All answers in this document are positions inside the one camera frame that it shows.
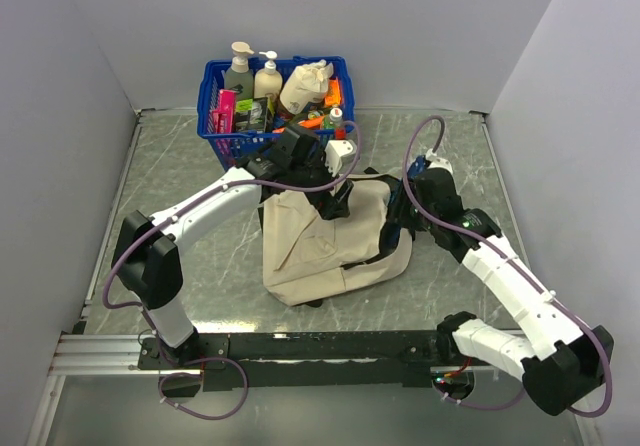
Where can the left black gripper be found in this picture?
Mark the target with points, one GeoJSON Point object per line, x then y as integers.
{"type": "Point", "coordinates": [332, 207]}

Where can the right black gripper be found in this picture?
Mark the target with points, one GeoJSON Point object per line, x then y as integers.
{"type": "Point", "coordinates": [411, 223]}

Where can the beige canvas backpack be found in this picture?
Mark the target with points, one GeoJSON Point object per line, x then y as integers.
{"type": "Point", "coordinates": [307, 258]}

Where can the blue dinosaur pencil case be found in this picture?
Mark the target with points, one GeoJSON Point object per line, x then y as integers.
{"type": "Point", "coordinates": [415, 166]}

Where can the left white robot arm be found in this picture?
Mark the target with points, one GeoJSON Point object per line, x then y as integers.
{"type": "Point", "coordinates": [147, 257]}

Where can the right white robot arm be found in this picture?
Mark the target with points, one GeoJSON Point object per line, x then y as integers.
{"type": "Point", "coordinates": [557, 357]}

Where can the orange long packet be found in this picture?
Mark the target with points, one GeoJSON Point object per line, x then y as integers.
{"type": "Point", "coordinates": [311, 124]}

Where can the small green red-capped bottle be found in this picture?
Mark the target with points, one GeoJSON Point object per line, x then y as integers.
{"type": "Point", "coordinates": [333, 119]}

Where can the orange snack packet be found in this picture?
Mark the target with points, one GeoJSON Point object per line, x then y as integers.
{"type": "Point", "coordinates": [333, 97]}

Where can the green black box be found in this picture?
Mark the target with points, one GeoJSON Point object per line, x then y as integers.
{"type": "Point", "coordinates": [254, 115]}

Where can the blue plastic shopping basket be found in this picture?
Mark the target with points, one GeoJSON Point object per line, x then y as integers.
{"type": "Point", "coordinates": [232, 146]}

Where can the cream pump lotion bottle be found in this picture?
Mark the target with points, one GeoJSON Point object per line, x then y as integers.
{"type": "Point", "coordinates": [268, 81]}

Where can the pink box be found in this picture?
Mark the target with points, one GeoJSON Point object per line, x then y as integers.
{"type": "Point", "coordinates": [222, 116]}

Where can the green pump bottle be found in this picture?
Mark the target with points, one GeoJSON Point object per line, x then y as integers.
{"type": "Point", "coordinates": [239, 77]}

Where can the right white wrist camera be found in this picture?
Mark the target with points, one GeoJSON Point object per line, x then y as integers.
{"type": "Point", "coordinates": [437, 162]}

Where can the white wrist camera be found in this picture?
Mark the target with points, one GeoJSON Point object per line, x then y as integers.
{"type": "Point", "coordinates": [337, 152]}
{"type": "Point", "coordinates": [437, 162]}

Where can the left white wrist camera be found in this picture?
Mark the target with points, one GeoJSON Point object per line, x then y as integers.
{"type": "Point", "coordinates": [337, 152]}

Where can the beige drawstring cloth pouch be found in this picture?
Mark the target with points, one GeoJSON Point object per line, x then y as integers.
{"type": "Point", "coordinates": [307, 86]}

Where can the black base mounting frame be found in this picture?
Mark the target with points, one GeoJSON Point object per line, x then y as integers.
{"type": "Point", "coordinates": [408, 358]}

